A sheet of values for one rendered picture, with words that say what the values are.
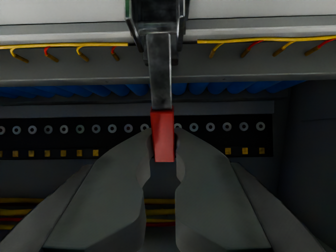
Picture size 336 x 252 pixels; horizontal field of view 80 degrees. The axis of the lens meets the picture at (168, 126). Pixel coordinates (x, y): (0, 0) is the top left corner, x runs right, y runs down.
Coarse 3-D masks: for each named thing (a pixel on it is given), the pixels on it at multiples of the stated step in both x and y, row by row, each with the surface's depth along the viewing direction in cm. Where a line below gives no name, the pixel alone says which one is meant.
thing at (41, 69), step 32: (0, 64) 14; (32, 64) 14; (64, 64) 14; (96, 64) 13; (128, 64) 13; (192, 64) 13; (224, 64) 13; (256, 64) 13; (288, 64) 13; (320, 64) 13
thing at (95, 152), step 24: (0, 120) 26; (24, 120) 26; (48, 120) 26; (72, 120) 26; (96, 120) 26; (120, 120) 26; (144, 120) 25; (192, 120) 25; (216, 120) 25; (240, 120) 25; (264, 120) 25; (0, 144) 26; (24, 144) 26; (48, 144) 26; (72, 144) 26; (96, 144) 26; (216, 144) 25; (240, 144) 25; (264, 144) 25
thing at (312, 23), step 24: (24, 24) 11; (48, 24) 11; (72, 24) 11; (96, 24) 11; (120, 24) 11; (192, 24) 11; (216, 24) 11; (240, 24) 11; (264, 24) 11; (288, 24) 11; (312, 24) 11
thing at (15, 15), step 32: (0, 0) 9; (32, 0) 9; (64, 0) 9; (96, 0) 9; (192, 0) 9; (224, 0) 9; (256, 0) 9; (288, 0) 9; (320, 0) 9; (288, 32) 12; (320, 32) 13; (320, 96) 21
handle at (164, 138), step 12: (156, 36) 8; (168, 36) 8; (156, 48) 8; (168, 48) 8; (156, 60) 9; (168, 60) 9; (156, 72) 9; (168, 72) 9; (156, 84) 9; (168, 84) 9; (156, 96) 10; (168, 96) 10; (156, 108) 10; (168, 108) 10; (156, 120) 10; (168, 120) 10; (156, 132) 11; (168, 132) 11; (156, 144) 11; (168, 144) 11; (156, 156) 12; (168, 156) 12
